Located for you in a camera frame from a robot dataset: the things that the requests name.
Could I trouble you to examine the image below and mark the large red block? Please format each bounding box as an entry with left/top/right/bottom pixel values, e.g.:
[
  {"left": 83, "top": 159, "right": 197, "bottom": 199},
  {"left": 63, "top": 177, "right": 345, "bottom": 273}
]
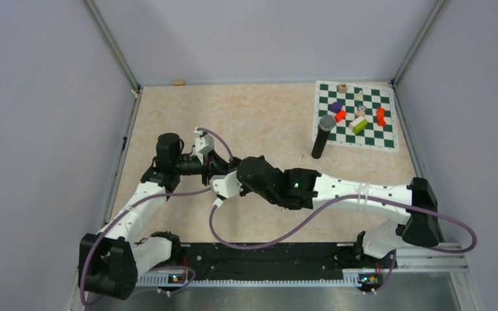
[{"left": 376, "top": 108, "right": 386, "bottom": 126}]

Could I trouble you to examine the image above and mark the right circuit board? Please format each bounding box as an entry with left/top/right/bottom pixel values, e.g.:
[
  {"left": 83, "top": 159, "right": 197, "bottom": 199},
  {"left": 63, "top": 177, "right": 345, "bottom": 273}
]
[{"left": 359, "top": 274, "right": 383, "bottom": 288}]

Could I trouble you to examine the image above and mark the yellow-green block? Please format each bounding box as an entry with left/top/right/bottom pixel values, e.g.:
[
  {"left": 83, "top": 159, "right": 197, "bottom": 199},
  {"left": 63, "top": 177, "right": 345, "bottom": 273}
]
[{"left": 348, "top": 116, "right": 368, "bottom": 135}]

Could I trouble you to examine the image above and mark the circuit board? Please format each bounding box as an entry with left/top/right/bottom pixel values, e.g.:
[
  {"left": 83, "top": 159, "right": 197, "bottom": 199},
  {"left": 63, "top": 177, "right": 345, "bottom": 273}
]
[
  {"left": 167, "top": 273, "right": 188, "bottom": 284},
  {"left": 359, "top": 274, "right": 383, "bottom": 288}
]

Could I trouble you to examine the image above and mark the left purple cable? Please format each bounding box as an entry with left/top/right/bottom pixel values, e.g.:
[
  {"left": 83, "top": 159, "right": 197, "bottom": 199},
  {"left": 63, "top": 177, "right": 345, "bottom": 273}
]
[{"left": 78, "top": 126, "right": 235, "bottom": 309}]

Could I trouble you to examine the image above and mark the small beige chess piece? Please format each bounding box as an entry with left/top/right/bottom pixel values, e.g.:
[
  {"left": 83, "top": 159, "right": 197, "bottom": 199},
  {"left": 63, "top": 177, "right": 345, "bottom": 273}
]
[{"left": 355, "top": 90, "right": 363, "bottom": 101}]

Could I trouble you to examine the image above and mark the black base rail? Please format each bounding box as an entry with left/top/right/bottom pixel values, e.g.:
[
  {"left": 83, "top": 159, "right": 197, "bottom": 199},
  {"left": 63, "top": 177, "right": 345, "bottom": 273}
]
[{"left": 176, "top": 242, "right": 362, "bottom": 283}]

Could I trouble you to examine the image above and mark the left circuit board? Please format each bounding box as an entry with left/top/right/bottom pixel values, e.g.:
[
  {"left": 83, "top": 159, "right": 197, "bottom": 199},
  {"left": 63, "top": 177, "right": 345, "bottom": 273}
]
[{"left": 167, "top": 273, "right": 188, "bottom": 284}]

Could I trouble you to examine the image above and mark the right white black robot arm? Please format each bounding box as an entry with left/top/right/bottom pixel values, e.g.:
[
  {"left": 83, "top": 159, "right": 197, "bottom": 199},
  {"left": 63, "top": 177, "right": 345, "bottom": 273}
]
[{"left": 236, "top": 157, "right": 440, "bottom": 267}]

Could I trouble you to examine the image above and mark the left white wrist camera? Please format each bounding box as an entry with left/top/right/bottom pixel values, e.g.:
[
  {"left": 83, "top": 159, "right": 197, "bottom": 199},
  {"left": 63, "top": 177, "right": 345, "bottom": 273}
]
[{"left": 195, "top": 131, "right": 215, "bottom": 164}]

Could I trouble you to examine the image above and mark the black microphone grey head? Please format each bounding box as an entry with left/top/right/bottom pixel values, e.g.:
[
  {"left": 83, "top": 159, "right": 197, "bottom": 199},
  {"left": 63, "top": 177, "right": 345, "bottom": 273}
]
[{"left": 311, "top": 115, "right": 337, "bottom": 159}]

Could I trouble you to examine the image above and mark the wooden cube with mark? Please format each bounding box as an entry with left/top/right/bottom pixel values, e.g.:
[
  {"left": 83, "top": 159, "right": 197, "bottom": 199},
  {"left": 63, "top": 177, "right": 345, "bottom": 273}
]
[{"left": 337, "top": 84, "right": 348, "bottom": 93}]

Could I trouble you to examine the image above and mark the small red block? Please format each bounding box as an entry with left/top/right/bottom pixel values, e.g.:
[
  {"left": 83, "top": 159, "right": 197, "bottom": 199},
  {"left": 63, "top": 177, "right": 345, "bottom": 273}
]
[{"left": 334, "top": 110, "right": 347, "bottom": 123}]

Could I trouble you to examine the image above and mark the green white chessboard mat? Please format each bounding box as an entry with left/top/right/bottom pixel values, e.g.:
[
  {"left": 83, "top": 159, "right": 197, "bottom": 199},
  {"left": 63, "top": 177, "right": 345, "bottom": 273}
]
[{"left": 312, "top": 80, "right": 399, "bottom": 152}]

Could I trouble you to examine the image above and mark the purple block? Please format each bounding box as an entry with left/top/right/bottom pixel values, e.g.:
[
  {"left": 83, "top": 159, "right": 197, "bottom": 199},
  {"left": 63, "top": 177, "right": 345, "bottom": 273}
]
[{"left": 330, "top": 102, "right": 344, "bottom": 114}]

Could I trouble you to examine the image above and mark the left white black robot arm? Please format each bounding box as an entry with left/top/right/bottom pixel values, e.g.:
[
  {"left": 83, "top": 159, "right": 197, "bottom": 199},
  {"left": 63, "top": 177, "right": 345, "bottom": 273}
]
[{"left": 78, "top": 128, "right": 241, "bottom": 306}]

